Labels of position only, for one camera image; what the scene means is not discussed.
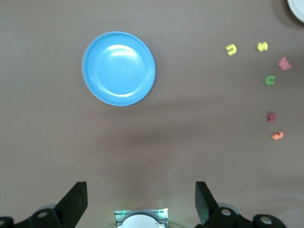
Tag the green foam letter n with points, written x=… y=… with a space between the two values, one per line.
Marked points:
x=267 y=80

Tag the dark red foam letter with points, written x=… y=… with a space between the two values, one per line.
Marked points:
x=271 y=117

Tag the pink foam letter w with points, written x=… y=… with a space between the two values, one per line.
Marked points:
x=284 y=63

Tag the brown table cover mat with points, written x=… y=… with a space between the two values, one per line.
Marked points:
x=47 y=142

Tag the yellow foam letter s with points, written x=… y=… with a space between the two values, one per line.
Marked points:
x=262 y=47

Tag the yellow foam letter u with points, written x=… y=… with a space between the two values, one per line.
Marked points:
x=228 y=50

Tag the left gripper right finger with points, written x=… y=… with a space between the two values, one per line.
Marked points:
x=204 y=204

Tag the off-white round plate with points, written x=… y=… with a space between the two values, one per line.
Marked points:
x=298 y=8

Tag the blue round plate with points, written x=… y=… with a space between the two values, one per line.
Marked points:
x=118 y=69

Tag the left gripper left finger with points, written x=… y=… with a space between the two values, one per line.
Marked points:
x=71 y=206

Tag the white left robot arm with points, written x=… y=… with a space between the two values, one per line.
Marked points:
x=140 y=222

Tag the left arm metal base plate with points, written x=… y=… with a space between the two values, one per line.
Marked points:
x=118 y=216

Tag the orange letter t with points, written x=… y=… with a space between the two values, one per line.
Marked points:
x=277 y=136

